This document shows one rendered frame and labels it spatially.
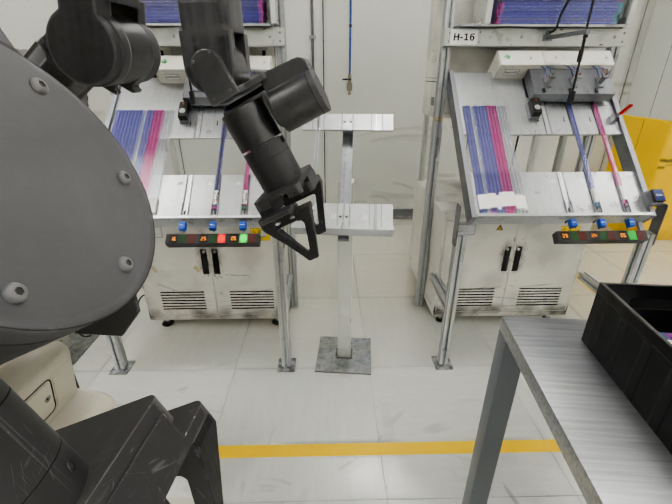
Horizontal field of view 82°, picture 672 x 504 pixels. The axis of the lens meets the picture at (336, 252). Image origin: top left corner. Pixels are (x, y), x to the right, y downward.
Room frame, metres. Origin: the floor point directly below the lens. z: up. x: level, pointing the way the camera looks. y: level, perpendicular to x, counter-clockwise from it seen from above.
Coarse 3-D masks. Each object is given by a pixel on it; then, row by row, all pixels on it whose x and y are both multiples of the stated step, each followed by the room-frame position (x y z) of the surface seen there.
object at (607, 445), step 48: (528, 336) 0.54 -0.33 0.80; (576, 336) 0.54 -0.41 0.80; (528, 384) 0.46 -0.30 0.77; (576, 384) 0.43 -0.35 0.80; (480, 432) 0.59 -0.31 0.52; (576, 432) 0.35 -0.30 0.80; (624, 432) 0.35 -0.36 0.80; (480, 480) 0.57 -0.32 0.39; (576, 480) 0.30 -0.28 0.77; (624, 480) 0.28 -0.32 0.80
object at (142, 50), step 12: (120, 24) 0.50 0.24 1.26; (132, 24) 0.53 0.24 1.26; (132, 36) 0.51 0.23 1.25; (144, 36) 0.54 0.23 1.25; (132, 48) 0.50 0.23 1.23; (144, 48) 0.53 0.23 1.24; (132, 60) 0.50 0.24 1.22; (144, 60) 0.53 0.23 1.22; (132, 72) 0.51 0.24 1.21; (144, 72) 0.54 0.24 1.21; (120, 84) 0.54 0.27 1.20; (132, 84) 0.53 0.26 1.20
